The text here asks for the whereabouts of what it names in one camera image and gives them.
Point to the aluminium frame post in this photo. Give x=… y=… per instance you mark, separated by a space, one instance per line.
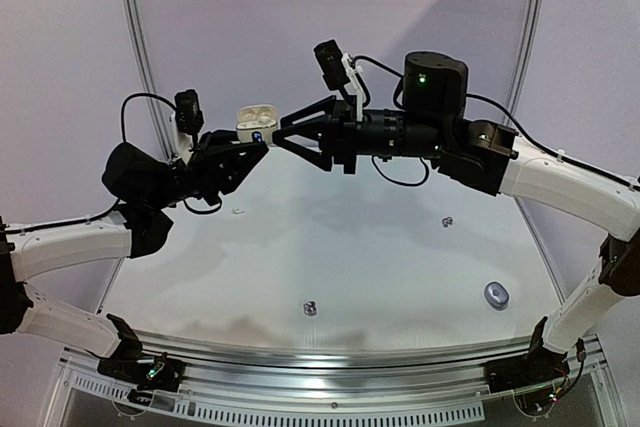
x=138 y=42
x=524 y=52

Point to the white earbud charging case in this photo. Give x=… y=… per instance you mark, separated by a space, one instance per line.
x=257 y=123

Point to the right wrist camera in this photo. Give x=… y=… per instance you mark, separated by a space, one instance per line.
x=341 y=74

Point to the grey oval puck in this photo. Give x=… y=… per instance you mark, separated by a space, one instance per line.
x=496 y=296

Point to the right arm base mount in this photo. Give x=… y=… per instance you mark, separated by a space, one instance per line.
x=539 y=364

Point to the right aluminium frame post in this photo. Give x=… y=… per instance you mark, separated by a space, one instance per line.
x=524 y=52

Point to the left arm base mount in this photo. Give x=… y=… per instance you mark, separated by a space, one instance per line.
x=129 y=364

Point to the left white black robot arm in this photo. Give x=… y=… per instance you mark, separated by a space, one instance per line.
x=137 y=226

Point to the aluminium front rail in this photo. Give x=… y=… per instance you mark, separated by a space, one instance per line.
x=479 y=369

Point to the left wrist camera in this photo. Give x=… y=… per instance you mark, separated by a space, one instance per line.
x=186 y=123

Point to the left aluminium frame post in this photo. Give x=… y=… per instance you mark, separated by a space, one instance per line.
x=138 y=42

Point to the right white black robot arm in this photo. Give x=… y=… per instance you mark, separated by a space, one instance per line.
x=427 y=122

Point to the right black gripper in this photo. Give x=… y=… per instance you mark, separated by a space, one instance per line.
x=345 y=136

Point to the white slotted cable duct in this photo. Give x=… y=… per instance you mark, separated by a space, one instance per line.
x=93 y=402

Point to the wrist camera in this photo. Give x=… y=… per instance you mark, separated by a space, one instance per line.
x=341 y=74
x=186 y=123

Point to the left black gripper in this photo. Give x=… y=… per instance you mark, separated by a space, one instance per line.
x=214 y=164

